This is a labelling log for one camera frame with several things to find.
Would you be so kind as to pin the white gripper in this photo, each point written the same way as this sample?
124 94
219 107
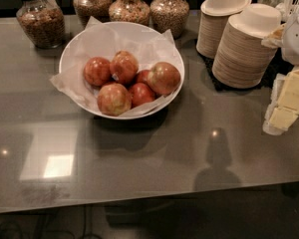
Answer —
297 40

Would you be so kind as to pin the red-green apple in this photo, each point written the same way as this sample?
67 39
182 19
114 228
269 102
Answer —
163 78

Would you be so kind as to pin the small red apple centre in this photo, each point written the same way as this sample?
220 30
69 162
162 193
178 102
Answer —
142 76

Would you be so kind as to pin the red apple front right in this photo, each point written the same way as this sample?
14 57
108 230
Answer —
141 94

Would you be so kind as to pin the red-yellow apple top centre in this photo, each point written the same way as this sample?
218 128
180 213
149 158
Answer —
123 67

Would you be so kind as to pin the red-yellow apple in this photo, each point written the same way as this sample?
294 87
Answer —
123 67
114 99

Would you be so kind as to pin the white bowl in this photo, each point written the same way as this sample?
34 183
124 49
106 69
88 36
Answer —
73 47

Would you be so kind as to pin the red-yellow apple front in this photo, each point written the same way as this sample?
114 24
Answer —
114 99

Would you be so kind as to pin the red apple far left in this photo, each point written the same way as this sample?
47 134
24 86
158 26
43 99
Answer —
97 71

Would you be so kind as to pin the black mat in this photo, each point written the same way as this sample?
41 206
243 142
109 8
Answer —
276 66

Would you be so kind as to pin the glass jar pale grains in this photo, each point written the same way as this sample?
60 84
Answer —
169 15

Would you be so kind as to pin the white paper liner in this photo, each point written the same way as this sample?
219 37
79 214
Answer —
99 40

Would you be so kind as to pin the glass jar mixed cereal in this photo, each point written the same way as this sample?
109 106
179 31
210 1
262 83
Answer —
133 11

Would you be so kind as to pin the glass jar dark granola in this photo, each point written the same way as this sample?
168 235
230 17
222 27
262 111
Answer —
85 9

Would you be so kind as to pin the glass jar brown cereal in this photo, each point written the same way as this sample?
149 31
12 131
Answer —
43 22

